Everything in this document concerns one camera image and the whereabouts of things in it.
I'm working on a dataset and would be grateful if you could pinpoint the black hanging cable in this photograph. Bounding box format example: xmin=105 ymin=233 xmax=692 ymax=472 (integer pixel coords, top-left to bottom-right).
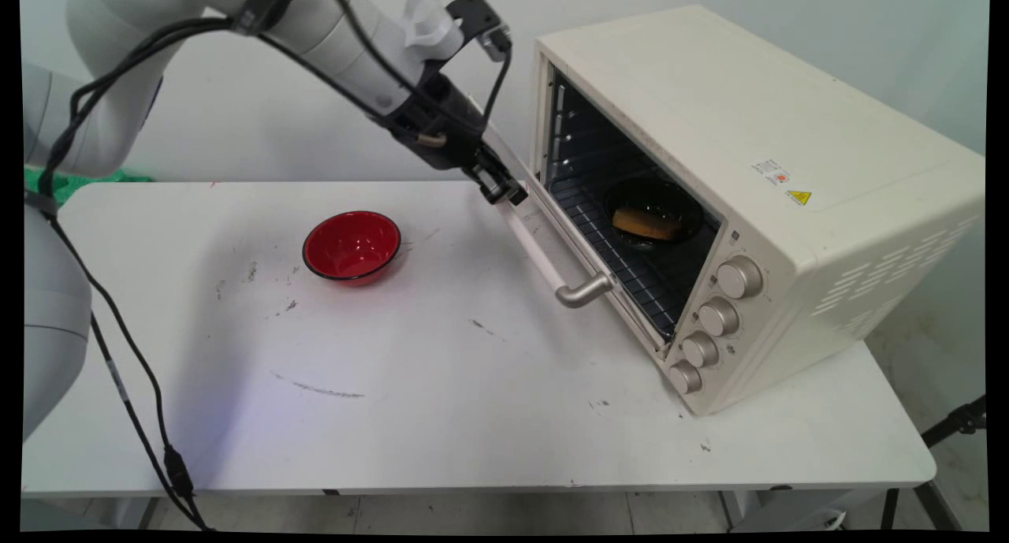
xmin=35 ymin=7 xmax=214 ymax=533

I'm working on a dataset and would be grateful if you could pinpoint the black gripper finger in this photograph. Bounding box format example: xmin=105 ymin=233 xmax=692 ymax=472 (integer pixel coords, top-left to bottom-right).
xmin=486 ymin=147 xmax=530 ymax=206
xmin=475 ymin=160 xmax=512 ymax=207

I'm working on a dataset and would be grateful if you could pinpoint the green mat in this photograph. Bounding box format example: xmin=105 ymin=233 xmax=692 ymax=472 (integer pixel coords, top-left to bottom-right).
xmin=24 ymin=165 xmax=155 ymax=207

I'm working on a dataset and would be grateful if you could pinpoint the glass oven door with handle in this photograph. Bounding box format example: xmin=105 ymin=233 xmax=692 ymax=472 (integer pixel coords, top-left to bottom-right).
xmin=467 ymin=94 xmax=671 ymax=356

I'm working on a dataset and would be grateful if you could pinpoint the black dish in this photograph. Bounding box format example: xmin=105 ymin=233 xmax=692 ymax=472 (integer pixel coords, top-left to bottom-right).
xmin=603 ymin=177 xmax=706 ymax=251

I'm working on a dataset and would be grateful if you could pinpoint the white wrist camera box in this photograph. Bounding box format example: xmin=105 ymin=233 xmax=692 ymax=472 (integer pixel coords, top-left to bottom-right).
xmin=400 ymin=0 xmax=515 ymax=63

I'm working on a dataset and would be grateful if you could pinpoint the silver oven knob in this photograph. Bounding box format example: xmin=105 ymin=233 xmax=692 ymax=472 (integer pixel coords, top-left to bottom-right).
xmin=681 ymin=330 xmax=721 ymax=370
xmin=668 ymin=359 xmax=704 ymax=396
xmin=716 ymin=255 xmax=765 ymax=300
xmin=698 ymin=296 xmax=742 ymax=338

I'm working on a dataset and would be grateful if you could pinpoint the black tripod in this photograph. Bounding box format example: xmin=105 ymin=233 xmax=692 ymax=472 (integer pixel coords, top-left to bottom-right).
xmin=879 ymin=396 xmax=988 ymax=532

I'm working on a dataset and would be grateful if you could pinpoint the red plastic bowl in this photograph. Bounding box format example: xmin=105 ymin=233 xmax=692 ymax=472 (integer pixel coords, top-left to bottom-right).
xmin=302 ymin=210 xmax=402 ymax=285

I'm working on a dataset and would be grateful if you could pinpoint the cream toaster oven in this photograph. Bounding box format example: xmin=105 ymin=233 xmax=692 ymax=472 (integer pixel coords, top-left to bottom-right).
xmin=530 ymin=6 xmax=986 ymax=417

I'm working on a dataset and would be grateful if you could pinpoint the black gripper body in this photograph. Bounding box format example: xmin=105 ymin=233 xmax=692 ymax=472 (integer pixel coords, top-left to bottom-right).
xmin=385 ymin=76 xmax=491 ymax=173

